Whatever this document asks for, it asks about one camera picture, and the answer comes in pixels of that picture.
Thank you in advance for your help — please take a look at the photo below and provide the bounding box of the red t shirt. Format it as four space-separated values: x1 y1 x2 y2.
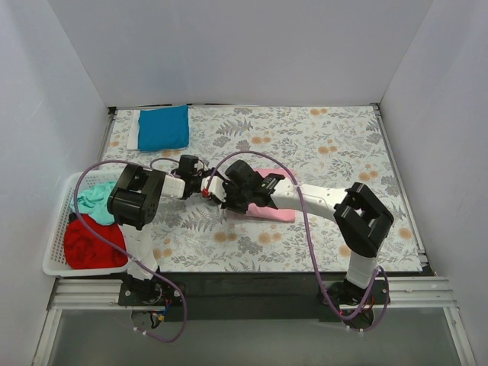
63 213 128 270

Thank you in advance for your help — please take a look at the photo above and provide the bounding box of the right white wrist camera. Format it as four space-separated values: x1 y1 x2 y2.
201 176 226 204

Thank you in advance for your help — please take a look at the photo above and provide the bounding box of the teal t shirt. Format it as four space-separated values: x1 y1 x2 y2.
75 181 116 226

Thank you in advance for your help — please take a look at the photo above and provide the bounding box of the purple cable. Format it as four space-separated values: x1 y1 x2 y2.
74 157 214 343
205 151 390 334

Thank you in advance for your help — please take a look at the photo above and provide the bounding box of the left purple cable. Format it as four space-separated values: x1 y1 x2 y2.
74 157 214 343

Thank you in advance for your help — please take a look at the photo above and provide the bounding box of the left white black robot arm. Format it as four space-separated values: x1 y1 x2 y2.
107 155 213 306

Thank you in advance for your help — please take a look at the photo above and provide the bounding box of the folded blue t shirt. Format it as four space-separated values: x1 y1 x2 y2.
137 105 190 152

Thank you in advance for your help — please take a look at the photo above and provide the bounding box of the aluminium frame rail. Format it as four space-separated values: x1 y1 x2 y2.
47 278 127 310

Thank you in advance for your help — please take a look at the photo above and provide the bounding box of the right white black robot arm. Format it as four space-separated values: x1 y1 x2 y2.
223 160 394 303

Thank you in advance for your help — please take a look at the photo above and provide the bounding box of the white plastic laundry basket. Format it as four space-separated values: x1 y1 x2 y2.
42 170 145 277

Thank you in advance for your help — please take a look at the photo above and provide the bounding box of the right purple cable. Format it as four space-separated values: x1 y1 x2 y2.
205 151 390 334

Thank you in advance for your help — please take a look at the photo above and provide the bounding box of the pink t shirt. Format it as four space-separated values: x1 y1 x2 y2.
225 161 296 223

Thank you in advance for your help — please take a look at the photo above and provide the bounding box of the floral table cloth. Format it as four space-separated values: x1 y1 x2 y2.
95 104 424 274

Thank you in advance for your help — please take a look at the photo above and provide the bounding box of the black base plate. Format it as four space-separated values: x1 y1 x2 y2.
117 272 390 322

